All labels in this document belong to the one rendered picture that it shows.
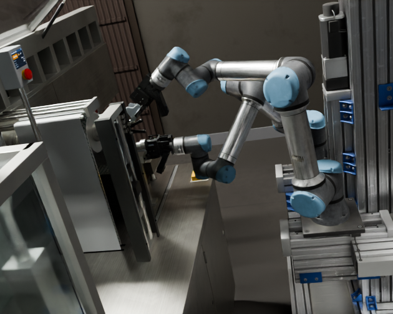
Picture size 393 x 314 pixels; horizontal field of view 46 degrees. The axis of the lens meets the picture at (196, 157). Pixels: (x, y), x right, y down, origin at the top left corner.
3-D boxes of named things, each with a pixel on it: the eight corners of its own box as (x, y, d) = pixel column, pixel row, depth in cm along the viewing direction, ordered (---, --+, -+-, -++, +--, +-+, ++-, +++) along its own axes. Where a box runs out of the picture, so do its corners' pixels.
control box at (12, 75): (27, 87, 119) (14, 49, 115) (4, 90, 121) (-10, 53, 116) (38, 79, 125) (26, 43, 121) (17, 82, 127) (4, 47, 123)
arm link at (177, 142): (187, 149, 198) (184, 157, 191) (177, 150, 199) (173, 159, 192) (184, 133, 195) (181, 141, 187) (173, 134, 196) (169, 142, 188)
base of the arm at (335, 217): (346, 202, 184) (345, 180, 180) (353, 223, 171) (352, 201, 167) (307, 205, 187) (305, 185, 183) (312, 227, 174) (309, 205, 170)
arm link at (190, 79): (217, 79, 173) (198, 58, 174) (200, 89, 166) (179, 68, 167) (208, 92, 179) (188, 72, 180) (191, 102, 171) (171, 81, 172)
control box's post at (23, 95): (45, 152, 131) (20, 86, 122) (40, 153, 131) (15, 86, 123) (47, 150, 132) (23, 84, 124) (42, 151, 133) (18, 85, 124)
